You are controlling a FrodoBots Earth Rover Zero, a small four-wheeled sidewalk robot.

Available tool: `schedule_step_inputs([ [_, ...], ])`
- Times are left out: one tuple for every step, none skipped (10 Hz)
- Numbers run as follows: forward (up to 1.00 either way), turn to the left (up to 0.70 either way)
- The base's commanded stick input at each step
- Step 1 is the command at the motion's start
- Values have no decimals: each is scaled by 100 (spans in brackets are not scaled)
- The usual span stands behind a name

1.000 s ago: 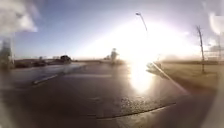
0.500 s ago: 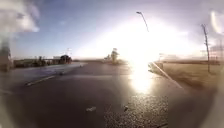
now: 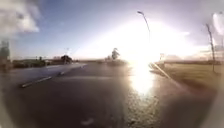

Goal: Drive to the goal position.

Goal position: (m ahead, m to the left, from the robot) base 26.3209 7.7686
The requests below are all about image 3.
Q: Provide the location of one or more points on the thin leaning pole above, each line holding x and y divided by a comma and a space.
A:
211, 46

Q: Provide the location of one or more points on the curved street lamp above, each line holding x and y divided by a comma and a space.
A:
146, 24

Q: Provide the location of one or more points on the low concrete kerb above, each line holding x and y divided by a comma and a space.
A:
37, 81

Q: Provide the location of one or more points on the small tree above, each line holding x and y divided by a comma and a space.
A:
115, 54

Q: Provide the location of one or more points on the grass verge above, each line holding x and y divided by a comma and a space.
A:
196, 74

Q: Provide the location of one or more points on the dark wet asphalt path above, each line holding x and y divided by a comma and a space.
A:
96, 98

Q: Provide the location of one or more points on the row of trees and bushes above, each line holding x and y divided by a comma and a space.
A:
30, 62

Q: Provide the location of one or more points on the grey asphalt road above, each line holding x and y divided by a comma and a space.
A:
30, 74

